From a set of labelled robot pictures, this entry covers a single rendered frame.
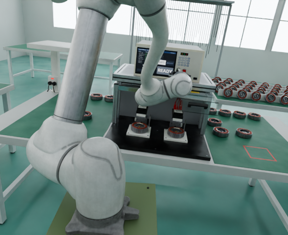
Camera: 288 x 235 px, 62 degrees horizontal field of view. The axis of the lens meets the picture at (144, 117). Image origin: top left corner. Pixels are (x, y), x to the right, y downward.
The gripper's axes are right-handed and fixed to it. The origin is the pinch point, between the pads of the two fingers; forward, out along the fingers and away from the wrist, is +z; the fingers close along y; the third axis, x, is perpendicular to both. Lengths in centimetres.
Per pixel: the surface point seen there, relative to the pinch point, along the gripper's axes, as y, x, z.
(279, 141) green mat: 80, -43, 11
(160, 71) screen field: -11.4, -2.2, 6.1
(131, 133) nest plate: -25.0, -40.0, -13.5
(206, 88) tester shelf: 19.6, -8.9, 3.4
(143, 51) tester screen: -23.6, 9.3, 6.1
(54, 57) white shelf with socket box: -108, -11, 61
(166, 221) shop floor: 8, -118, -3
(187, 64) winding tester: 4.9, 4.3, 6.1
